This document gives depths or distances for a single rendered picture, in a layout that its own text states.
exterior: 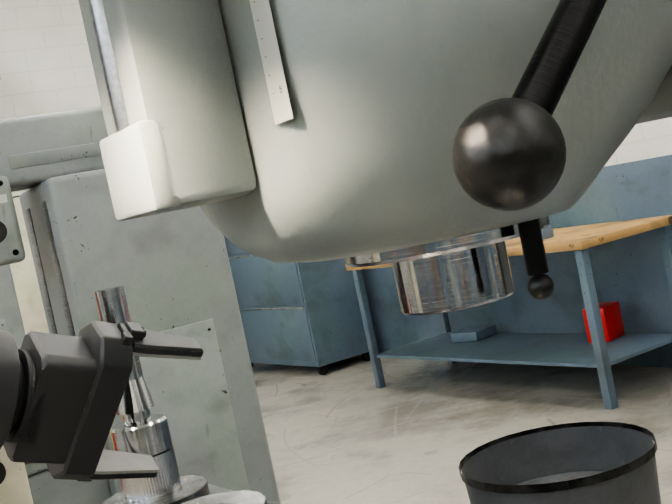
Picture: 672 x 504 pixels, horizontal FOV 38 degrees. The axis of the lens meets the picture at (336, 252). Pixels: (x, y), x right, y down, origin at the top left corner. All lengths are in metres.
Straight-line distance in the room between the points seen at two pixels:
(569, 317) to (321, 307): 2.17
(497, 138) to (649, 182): 5.55
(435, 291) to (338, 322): 7.42
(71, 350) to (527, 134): 0.52
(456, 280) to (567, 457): 2.35
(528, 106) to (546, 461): 2.49
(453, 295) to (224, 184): 0.11
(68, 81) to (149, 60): 9.67
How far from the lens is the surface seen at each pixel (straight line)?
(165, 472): 0.83
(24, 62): 9.93
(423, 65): 0.31
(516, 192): 0.26
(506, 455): 2.69
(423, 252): 0.37
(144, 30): 0.34
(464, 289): 0.39
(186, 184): 0.33
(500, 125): 0.25
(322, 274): 7.74
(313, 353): 7.73
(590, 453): 2.71
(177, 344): 0.75
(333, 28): 0.31
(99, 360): 0.72
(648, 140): 5.78
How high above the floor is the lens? 1.33
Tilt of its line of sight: 3 degrees down
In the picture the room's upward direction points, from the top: 12 degrees counter-clockwise
